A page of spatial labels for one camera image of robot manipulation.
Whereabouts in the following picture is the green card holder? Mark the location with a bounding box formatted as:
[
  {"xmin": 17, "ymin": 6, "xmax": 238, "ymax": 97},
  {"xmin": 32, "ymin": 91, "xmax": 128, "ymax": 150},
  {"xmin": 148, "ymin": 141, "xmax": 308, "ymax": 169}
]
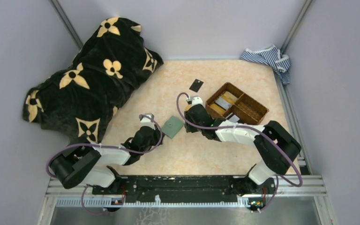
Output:
[{"xmin": 162, "ymin": 116, "xmax": 184, "ymax": 139}]

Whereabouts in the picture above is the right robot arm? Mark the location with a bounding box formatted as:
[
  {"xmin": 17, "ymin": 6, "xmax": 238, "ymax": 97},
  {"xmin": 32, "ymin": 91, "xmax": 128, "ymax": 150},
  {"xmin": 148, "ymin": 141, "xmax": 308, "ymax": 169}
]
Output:
[{"xmin": 184, "ymin": 104, "xmax": 301, "ymax": 193}]

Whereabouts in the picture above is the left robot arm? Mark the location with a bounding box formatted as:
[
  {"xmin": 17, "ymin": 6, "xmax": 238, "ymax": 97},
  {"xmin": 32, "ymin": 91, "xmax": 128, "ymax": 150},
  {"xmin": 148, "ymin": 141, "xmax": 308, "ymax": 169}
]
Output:
[{"xmin": 45, "ymin": 125, "xmax": 165, "ymax": 194}]

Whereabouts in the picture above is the silver card in basket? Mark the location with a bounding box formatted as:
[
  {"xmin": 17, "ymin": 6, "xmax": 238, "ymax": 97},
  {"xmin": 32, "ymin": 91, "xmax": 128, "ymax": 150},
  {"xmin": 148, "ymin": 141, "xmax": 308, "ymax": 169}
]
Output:
[{"xmin": 215, "ymin": 97, "xmax": 232, "ymax": 110}]

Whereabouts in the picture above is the black card on table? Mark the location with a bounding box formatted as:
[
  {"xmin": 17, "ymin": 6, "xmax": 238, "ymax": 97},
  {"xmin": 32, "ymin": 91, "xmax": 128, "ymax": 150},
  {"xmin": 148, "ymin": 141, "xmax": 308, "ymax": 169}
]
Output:
[{"xmin": 189, "ymin": 79, "xmax": 204, "ymax": 93}]

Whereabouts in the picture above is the white card with black stripe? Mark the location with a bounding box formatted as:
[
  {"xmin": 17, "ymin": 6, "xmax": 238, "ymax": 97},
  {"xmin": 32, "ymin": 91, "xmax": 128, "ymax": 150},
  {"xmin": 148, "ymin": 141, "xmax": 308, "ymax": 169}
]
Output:
[{"xmin": 226, "ymin": 113, "xmax": 240, "ymax": 123}]

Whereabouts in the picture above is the woven wicker divided basket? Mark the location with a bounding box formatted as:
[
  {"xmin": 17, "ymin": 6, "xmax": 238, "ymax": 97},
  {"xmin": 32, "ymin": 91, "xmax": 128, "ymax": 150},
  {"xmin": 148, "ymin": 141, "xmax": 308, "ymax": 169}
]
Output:
[{"xmin": 205, "ymin": 82, "xmax": 269, "ymax": 125}]

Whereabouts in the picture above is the black floral blanket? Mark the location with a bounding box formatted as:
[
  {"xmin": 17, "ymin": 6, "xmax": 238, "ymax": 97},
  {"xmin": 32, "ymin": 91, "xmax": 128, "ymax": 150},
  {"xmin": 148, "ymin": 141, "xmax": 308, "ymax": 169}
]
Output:
[{"xmin": 22, "ymin": 17, "xmax": 164, "ymax": 143}]

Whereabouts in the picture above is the blue striped cloth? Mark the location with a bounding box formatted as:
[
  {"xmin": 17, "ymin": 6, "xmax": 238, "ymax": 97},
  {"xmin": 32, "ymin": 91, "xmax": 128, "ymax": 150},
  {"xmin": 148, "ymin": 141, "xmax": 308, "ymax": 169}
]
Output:
[{"xmin": 240, "ymin": 45, "xmax": 291, "ymax": 85}]

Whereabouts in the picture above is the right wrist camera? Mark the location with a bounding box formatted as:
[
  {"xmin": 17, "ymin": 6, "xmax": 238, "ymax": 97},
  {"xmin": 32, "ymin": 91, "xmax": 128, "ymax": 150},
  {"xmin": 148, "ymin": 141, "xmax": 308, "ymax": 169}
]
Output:
[{"xmin": 187, "ymin": 96, "xmax": 203, "ymax": 106}]

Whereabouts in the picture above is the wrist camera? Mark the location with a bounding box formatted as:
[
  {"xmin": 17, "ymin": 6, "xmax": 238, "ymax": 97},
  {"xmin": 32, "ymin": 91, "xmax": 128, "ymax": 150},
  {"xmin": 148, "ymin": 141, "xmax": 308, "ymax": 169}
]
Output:
[
  {"xmin": 187, "ymin": 96, "xmax": 203, "ymax": 106},
  {"xmin": 139, "ymin": 113, "xmax": 155, "ymax": 130}
]

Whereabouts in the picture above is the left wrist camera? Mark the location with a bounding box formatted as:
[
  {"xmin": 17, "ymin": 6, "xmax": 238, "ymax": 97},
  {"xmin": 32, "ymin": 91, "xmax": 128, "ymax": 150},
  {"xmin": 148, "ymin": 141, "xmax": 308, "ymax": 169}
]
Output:
[{"xmin": 139, "ymin": 113, "xmax": 155, "ymax": 130}]

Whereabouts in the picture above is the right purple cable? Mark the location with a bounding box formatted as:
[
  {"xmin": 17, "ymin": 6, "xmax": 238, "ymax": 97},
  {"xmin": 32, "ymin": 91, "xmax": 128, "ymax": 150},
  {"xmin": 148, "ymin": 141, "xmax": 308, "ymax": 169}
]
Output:
[{"xmin": 176, "ymin": 92, "xmax": 303, "ymax": 188}]

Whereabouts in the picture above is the purple cable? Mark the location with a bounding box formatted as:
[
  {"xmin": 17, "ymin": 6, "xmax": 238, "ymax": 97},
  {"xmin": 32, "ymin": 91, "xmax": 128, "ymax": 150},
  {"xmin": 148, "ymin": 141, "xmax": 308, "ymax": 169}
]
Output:
[
  {"xmin": 176, "ymin": 92, "xmax": 303, "ymax": 188},
  {"xmin": 45, "ymin": 113, "xmax": 164, "ymax": 179}
]

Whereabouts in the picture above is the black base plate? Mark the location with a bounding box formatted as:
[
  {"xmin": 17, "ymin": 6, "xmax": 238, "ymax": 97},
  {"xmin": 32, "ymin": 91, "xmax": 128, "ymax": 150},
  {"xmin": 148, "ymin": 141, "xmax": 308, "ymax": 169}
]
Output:
[{"xmin": 92, "ymin": 175, "xmax": 275, "ymax": 203}]

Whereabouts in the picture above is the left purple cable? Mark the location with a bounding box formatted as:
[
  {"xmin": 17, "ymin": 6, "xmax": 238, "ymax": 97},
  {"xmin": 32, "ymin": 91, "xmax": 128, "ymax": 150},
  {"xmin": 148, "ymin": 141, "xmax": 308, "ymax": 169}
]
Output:
[{"xmin": 45, "ymin": 113, "xmax": 164, "ymax": 179}]

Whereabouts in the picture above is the aluminium frame rail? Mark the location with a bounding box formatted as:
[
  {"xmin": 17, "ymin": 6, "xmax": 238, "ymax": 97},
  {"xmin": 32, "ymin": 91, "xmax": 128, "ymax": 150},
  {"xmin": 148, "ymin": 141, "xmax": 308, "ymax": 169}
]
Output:
[{"xmin": 38, "ymin": 175, "xmax": 338, "ymax": 225}]

